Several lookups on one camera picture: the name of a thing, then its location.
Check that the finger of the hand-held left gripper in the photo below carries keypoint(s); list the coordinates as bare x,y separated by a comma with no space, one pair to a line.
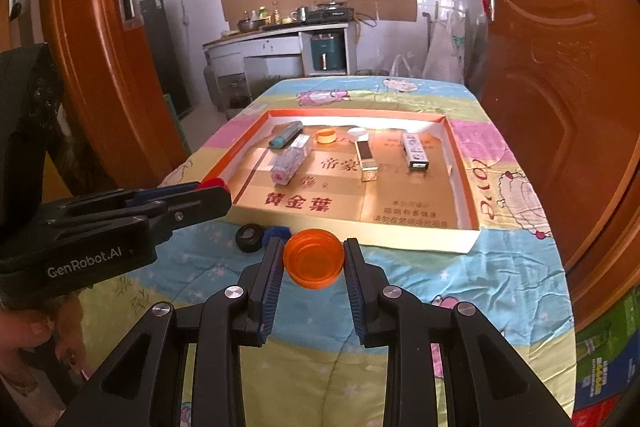
200,204
150,196

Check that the white bottle cap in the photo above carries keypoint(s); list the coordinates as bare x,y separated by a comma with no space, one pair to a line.
357,134

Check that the black bottle cap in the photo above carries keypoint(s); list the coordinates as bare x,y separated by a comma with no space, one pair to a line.
249,238

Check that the beige box with brown strip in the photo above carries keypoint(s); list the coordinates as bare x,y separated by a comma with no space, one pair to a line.
365,157

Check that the large white plastic bag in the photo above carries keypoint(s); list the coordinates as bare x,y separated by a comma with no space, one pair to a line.
442,54

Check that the metal wok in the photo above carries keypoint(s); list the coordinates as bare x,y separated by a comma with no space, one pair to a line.
251,26

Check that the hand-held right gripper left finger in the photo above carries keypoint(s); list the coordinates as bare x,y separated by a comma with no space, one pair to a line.
270,287

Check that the clear plastic box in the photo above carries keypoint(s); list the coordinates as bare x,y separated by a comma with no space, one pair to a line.
290,159

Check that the red bottle cap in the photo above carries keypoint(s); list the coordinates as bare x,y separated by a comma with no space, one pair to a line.
214,182

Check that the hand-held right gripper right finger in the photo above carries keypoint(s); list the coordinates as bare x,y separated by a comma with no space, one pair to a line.
354,287

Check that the orange bottle cap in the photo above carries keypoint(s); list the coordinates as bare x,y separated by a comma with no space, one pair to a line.
314,259

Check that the dark grey cabinet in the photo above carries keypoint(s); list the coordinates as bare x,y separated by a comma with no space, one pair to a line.
162,57

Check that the blue bottle cap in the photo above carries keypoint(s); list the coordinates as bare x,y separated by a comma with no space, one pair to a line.
275,233

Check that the yellow bottle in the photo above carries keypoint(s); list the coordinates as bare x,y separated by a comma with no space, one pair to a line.
276,15

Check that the orange-rimmed cardboard tray box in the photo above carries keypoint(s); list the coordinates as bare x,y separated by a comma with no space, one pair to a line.
400,207

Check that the white kitchen counter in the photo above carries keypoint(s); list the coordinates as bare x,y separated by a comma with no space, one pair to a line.
235,57

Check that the red carton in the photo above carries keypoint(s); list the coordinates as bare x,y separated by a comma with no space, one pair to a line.
590,417

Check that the metal door latch plate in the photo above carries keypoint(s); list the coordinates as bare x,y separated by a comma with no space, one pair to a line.
127,2

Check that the teal air fryer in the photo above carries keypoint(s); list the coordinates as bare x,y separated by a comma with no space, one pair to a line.
327,52

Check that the green carton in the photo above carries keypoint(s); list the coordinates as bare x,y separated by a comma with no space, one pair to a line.
602,357

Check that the black gas stove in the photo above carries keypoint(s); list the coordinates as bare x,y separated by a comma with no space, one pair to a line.
331,16

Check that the white printed card box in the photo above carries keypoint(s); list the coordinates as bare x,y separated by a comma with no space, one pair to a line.
416,152

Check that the orange wooden door with latch plate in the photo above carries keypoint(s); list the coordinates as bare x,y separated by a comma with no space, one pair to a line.
100,82

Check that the person's left hand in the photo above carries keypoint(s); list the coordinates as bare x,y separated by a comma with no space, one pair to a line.
35,329

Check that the small yellow-orange bottle cap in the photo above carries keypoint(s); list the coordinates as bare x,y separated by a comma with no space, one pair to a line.
326,136

